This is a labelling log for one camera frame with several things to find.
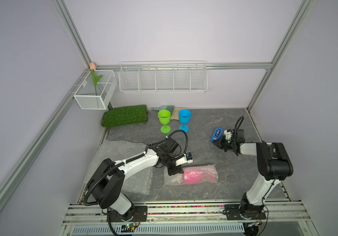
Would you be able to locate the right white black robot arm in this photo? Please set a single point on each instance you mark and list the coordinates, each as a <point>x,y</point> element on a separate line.
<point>273,164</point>

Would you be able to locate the artificial pink tulip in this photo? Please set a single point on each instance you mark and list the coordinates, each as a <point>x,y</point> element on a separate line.
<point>96,78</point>

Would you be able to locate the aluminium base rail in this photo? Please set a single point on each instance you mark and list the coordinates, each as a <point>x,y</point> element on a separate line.
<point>192,218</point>

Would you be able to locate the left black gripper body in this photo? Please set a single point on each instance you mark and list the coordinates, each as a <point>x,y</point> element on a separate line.
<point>170,163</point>

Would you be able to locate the green artificial grass mat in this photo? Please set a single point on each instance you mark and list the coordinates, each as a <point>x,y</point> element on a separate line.
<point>126,115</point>

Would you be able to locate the green plastic wine glass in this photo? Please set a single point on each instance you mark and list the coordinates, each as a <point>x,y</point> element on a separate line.
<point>164,118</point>

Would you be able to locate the beige cloth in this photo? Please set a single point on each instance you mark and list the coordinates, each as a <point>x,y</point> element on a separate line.
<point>175,114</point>

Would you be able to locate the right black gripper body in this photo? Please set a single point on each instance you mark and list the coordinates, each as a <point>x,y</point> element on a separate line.
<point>225,144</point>

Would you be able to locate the pink plastic wine glass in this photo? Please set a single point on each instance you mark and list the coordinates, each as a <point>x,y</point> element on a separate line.
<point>196,176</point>

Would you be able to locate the small white wire basket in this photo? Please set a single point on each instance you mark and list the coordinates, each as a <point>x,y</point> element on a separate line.
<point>85,93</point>

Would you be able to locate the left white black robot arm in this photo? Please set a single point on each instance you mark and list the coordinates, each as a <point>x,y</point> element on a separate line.
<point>105,186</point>

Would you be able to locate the long white wire shelf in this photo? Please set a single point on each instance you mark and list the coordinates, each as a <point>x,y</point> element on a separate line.
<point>163,76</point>

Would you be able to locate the blue tape dispenser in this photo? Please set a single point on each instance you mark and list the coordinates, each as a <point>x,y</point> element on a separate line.
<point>217,134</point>

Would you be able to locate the blue plastic wine glass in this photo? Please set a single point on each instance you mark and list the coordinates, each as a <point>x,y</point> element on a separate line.
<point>184,118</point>

